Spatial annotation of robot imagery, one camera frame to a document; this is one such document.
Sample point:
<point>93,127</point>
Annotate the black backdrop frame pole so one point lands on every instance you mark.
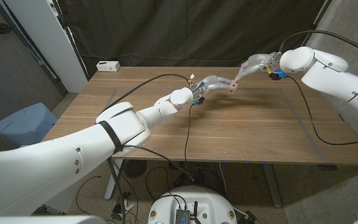
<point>312,29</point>
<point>71,38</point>

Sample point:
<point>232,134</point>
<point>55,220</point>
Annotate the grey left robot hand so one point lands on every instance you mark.
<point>214,84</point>

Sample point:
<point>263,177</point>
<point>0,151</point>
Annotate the grey table leg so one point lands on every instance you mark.
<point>272,186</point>

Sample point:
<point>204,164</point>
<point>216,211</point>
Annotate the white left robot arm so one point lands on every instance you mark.
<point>73,155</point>

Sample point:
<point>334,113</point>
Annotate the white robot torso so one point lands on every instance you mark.
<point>194,199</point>

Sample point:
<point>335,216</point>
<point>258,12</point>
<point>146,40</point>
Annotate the grey ribbed torso module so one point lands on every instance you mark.
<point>182,217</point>

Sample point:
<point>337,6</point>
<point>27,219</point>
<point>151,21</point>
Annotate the wooden block with holes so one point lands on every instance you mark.
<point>234,86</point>

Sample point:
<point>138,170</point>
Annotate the black floor device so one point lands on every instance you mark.
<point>251,218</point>

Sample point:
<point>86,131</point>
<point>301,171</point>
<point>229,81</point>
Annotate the blue plastic bin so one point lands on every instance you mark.
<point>23,124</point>

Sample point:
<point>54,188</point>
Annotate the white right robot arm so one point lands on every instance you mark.
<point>331,74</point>

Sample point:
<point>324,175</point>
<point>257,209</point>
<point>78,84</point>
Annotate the white pillar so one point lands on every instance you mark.
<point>51,40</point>

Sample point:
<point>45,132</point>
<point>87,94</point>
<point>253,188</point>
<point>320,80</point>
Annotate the black backdrop curtain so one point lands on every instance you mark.
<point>197,31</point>

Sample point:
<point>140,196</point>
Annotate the white table leg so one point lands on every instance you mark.
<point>110,186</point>

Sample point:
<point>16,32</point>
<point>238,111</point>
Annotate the black and white floor glove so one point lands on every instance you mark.
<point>129,207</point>

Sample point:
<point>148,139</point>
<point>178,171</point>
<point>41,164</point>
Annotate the white power strip box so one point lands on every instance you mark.
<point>108,66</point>

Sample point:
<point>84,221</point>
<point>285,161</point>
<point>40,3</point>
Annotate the round black floor fan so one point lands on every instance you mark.
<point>134,169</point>

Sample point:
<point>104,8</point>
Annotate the white flat floor panel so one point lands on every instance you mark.
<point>65,199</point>

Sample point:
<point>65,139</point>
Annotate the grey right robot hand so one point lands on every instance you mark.
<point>255,63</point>

